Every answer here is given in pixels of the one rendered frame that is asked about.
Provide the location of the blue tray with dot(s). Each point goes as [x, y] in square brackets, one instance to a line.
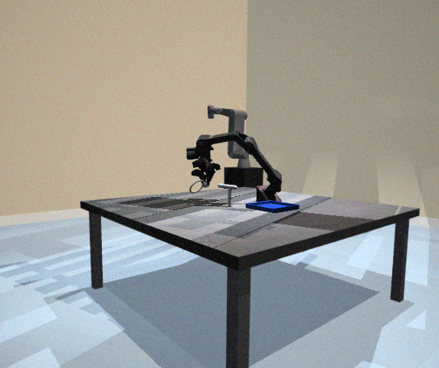
[272, 206]

